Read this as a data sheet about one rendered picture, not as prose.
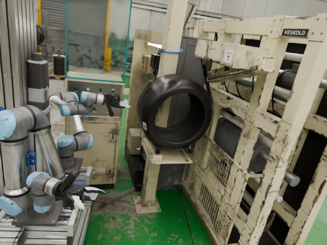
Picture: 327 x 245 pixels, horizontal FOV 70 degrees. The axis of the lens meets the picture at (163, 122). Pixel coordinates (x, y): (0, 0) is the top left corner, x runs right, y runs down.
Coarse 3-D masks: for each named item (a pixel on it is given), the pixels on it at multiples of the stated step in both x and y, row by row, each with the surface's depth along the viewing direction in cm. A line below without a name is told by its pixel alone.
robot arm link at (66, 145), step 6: (60, 138) 172; (66, 138) 173; (72, 138) 173; (60, 144) 169; (66, 144) 170; (72, 144) 173; (60, 150) 171; (66, 150) 171; (72, 150) 175; (60, 156) 172; (66, 156) 173
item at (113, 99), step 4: (104, 96) 166; (108, 96) 167; (112, 96) 167; (116, 96) 171; (104, 100) 165; (108, 100) 168; (112, 100) 167; (116, 100) 169; (104, 104) 167; (112, 104) 169; (116, 104) 170
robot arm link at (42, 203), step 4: (36, 196) 107; (40, 196) 107; (44, 196) 108; (48, 196) 110; (52, 196) 113; (36, 200) 107; (40, 200) 108; (44, 200) 108; (48, 200) 110; (52, 200) 113; (36, 204) 108; (40, 204) 108; (44, 204) 109; (48, 204) 111; (36, 208) 109; (40, 208) 109; (44, 208) 110; (48, 208) 112; (40, 212) 110
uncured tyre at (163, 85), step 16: (160, 80) 177; (176, 80) 170; (192, 80) 176; (144, 96) 177; (160, 96) 167; (192, 96) 206; (208, 96) 181; (144, 112) 171; (192, 112) 212; (208, 112) 183; (160, 128) 209; (176, 128) 213; (192, 128) 210; (160, 144) 182; (176, 144) 185
